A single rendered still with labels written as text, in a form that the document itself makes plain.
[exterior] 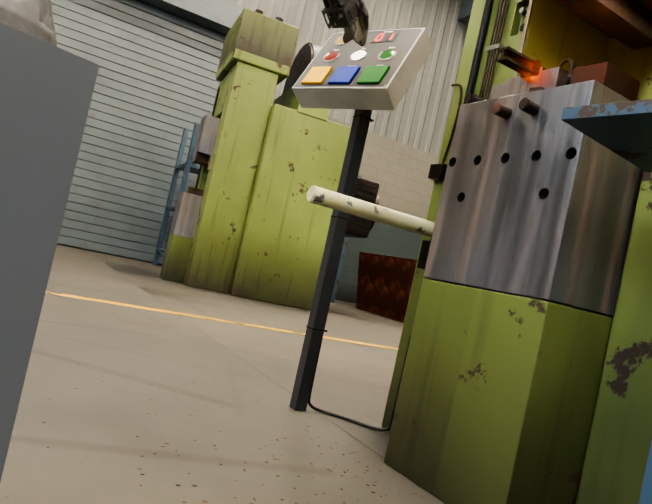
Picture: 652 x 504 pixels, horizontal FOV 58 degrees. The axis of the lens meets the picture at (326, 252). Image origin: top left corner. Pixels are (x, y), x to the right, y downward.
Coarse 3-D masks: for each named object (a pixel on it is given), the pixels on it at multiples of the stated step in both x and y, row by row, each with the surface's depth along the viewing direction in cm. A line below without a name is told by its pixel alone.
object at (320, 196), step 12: (312, 192) 152; (324, 192) 153; (336, 192) 157; (324, 204) 154; (336, 204) 155; (348, 204) 157; (360, 204) 159; (372, 204) 162; (360, 216) 161; (372, 216) 162; (384, 216) 163; (396, 216) 165; (408, 216) 168; (408, 228) 169; (420, 228) 170; (432, 228) 172
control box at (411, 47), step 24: (336, 48) 186; (360, 48) 181; (384, 48) 175; (408, 48) 171; (360, 72) 172; (408, 72) 170; (312, 96) 180; (336, 96) 175; (360, 96) 170; (384, 96) 165
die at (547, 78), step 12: (540, 72) 136; (552, 72) 133; (564, 72) 133; (504, 84) 146; (516, 84) 142; (528, 84) 139; (540, 84) 136; (552, 84) 133; (492, 96) 148; (504, 96) 145
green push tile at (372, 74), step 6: (372, 66) 170; (378, 66) 169; (384, 66) 168; (366, 72) 169; (372, 72) 168; (378, 72) 167; (384, 72) 166; (360, 78) 169; (366, 78) 167; (372, 78) 166; (378, 78) 165
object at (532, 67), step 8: (504, 48) 133; (512, 48) 133; (504, 56) 132; (512, 56) 134; (520, 56) 135; (504, 64) 135; (512, 64) 134; (520, 64) 134; (528, 64) 137; (536, 64) 136; (520, 72) 138; (528, 72) 137; (536, 72) 136
